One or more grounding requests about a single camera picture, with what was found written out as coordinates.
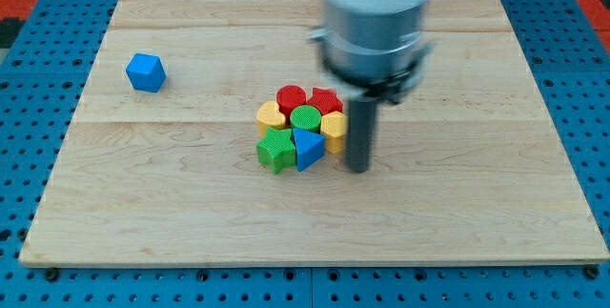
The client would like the light wooden board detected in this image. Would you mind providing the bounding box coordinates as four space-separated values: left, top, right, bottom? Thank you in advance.
20 0 609 268

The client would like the blue cube block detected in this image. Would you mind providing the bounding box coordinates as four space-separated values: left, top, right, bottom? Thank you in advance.
126 53 167 92

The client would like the blue triangle block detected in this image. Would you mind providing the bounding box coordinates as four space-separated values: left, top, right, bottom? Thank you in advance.
293 128 326 172

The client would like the green star block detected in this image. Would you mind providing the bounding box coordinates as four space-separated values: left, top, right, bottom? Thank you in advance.
256 127 296 175

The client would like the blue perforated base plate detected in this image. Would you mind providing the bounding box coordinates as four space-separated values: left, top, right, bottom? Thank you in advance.
1 0 609 307

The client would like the red star block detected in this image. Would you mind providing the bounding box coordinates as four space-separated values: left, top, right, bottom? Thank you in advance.
306 87 343 115

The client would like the yellow heart block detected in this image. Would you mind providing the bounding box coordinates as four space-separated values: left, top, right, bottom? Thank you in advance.
255 101 286 137

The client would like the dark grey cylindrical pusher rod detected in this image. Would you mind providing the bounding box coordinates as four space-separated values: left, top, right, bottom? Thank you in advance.
344 96 377 174

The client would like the green cylinder block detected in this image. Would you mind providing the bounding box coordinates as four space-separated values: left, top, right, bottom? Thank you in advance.
290 105 322 133

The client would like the yellow hexagon block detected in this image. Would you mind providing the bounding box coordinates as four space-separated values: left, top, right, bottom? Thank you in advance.
320 112 347 154

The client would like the red cylinder block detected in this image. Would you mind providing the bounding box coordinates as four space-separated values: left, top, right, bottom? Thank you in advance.
275 85 307 121

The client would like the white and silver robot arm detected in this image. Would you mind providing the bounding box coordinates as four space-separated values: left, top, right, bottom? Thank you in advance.
312 0 432 173

